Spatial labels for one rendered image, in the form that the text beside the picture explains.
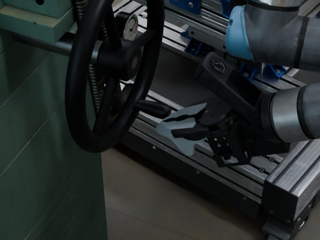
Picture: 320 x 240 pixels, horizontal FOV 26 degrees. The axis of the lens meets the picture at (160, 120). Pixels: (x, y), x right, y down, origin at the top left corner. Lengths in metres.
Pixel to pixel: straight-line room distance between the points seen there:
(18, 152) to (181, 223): 0.74
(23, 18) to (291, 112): 0.40
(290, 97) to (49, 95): 0.48
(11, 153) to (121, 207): 0.74
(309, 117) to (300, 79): 1.04
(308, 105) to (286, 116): 0.04
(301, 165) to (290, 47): 0.75
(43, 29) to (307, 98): 0.38
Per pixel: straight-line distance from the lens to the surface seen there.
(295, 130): 0.95
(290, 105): 0.94
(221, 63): 0.98
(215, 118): 1.00
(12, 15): 1.03
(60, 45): 1.05
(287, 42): 0.98
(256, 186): 1.69
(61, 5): 1.00
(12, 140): 1.18
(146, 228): 1.83
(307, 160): 1.72
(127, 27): 1.33
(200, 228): 1.84
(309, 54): 0.98
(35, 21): 1.01
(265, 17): 0.98
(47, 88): 1.24
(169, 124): 1.06
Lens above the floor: 1.44
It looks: 43 degrees down
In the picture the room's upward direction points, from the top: straight up
